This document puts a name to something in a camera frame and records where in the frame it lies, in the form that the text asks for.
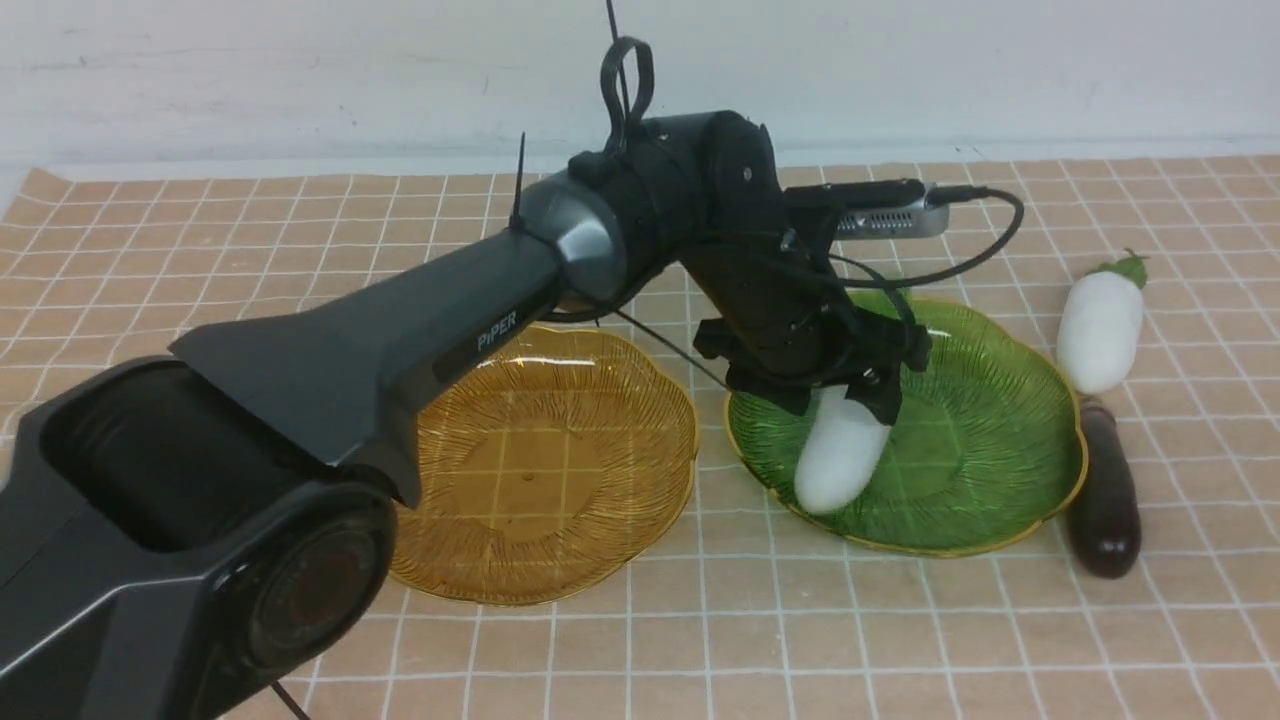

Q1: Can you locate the white radish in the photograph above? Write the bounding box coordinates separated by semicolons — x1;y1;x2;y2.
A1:
1056;249;1148;395
794;386;891;515

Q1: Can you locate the purple eggplant right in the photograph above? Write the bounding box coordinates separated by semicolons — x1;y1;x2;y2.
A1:
1066;396;1142;579

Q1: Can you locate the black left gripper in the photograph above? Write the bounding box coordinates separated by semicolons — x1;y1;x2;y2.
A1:
680;240;932;427

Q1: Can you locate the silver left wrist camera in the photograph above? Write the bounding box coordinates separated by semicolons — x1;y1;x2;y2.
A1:
783;178;950;241

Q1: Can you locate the green glass plate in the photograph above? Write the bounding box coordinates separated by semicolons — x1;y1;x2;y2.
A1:
723;296;1088;559

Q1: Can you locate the amber glass plate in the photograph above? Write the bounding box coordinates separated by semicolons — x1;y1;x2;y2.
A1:
390;327;700;606

